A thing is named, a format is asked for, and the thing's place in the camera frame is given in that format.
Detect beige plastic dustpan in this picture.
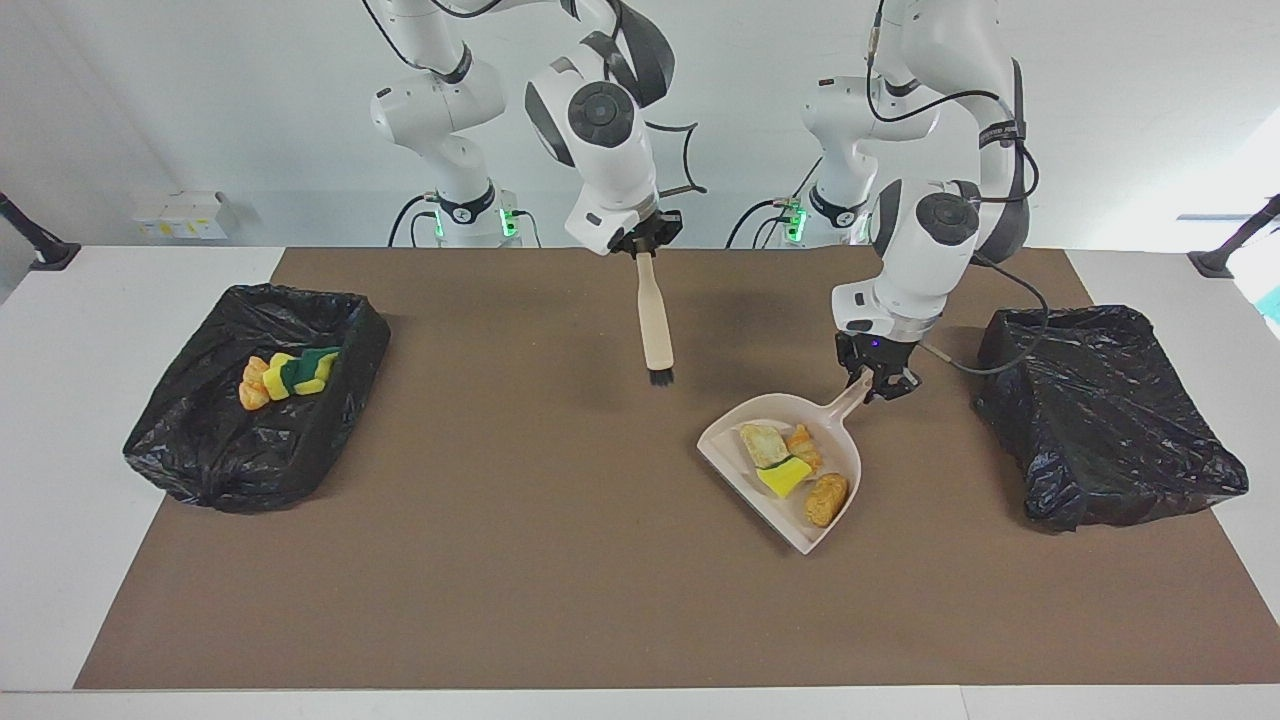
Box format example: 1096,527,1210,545
696,368,874,555

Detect striped orange croissant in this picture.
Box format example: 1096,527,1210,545
785,423,823,473

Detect beige hand brush black bristles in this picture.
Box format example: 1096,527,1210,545
634,250,676,388

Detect pale toast bread piece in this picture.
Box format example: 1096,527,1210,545
739,423,791,469

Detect small yellow sponge piece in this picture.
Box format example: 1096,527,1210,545
756,455,814,499

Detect brown bread roll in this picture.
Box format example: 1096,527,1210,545
804,472,851,529

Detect black bag lined bin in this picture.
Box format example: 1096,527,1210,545
122,284,392,515
974,305,1251,533

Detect brown table mat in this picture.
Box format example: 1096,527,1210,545
73,247,1280,691

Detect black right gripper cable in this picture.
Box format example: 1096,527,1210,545
640,120,709,199

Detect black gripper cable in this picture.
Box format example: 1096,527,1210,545
920,250,1051,377
640,120,709,199

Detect black left arm base cable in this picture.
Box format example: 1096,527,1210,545
725,155,826,248

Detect black arm base cable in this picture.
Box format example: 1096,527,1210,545
388,195,441,248
725,155,826,248

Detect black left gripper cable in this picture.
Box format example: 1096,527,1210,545
920,250,1051,377

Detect black right arm base cable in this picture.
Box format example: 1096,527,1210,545
388,195,441,248

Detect black camera stand clamp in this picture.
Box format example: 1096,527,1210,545
0,192,81,272
1188,195,1280,279

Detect white wall box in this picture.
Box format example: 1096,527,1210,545
133,192,229,240

